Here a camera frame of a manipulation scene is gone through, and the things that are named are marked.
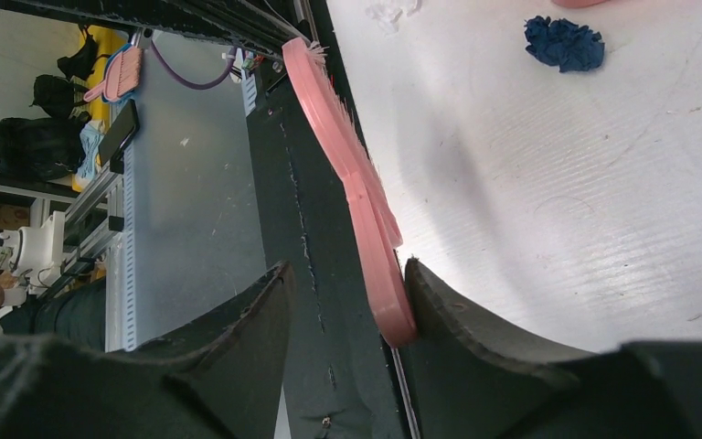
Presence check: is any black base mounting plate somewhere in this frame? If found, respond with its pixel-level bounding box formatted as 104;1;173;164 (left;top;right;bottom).
0;0;419;439

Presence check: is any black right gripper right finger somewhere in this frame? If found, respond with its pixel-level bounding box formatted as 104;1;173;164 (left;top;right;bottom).
404;258;590;438

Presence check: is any black bag background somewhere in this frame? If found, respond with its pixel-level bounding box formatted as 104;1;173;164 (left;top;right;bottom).
0;112;91;182

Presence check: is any dark blue paper scrap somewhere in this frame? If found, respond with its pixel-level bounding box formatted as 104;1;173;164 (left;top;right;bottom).
524;16;605;73

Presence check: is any pink plastic dustpan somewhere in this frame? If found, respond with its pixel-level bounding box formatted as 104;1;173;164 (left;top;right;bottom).
552;0;606;9

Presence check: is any black smartphone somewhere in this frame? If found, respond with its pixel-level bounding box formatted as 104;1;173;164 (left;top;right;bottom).
98;99;140;166

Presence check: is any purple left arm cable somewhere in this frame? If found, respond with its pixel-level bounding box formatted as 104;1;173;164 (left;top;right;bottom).
147;38;239;91

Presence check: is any white paper scrap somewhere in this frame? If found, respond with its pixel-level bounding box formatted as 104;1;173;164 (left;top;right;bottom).
365;0;421;35

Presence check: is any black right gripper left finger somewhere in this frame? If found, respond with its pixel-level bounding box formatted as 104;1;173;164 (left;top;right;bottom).
132;261;295;438

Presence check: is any pink hand brush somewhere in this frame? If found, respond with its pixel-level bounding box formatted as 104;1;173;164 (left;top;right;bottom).
282;37;417;348

